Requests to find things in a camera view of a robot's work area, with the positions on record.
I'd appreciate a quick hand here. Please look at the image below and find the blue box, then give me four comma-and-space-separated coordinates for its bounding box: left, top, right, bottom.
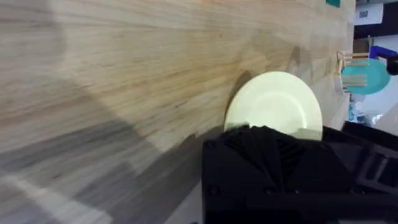
369, 45, 398, 60

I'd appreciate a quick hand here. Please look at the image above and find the white box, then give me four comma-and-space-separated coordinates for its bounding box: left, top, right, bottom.
354, 2, 384, 26

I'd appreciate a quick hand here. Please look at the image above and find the small wooden peg rack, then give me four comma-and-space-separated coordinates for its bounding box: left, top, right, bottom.
335, 50, 371, 94

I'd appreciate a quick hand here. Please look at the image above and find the pale yellow plate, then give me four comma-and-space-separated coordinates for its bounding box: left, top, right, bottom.
223, 71, 323, 141

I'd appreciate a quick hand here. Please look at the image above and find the teal plate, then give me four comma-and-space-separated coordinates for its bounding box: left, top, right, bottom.
341, 58, 392, 96

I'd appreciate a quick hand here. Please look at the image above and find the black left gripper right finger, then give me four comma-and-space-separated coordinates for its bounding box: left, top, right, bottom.
262, 125, 346, 192

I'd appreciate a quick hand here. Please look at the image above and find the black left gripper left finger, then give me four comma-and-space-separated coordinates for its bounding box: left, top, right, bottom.
222, 125, 284, 194

